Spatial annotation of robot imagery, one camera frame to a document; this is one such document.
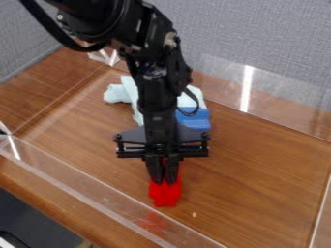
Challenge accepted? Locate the light blue cloth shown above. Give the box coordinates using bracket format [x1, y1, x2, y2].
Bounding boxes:
[103, 76, 208, 126]

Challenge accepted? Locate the clear acrylic corner bracket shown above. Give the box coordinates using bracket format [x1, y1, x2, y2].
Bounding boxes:
[88, 48, 120, 67]

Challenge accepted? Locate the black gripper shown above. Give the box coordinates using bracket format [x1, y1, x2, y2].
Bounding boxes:
[113, 111, 209, 185]

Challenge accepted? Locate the red plastic bar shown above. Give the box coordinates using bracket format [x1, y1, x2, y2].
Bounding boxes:
[148, 157, 181, 207]

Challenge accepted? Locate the clear acrylic enclosure wall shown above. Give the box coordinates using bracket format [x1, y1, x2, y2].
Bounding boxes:
[0, 49, 331, 248]

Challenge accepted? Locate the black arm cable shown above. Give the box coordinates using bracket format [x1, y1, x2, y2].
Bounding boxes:
[17, 0, 108, 53]

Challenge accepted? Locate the blue plastic block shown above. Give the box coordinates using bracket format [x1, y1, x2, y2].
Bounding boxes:
[176, 108, 211, 131]

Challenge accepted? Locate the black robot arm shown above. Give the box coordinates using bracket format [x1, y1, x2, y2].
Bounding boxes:
[48, 0, 209, 184]

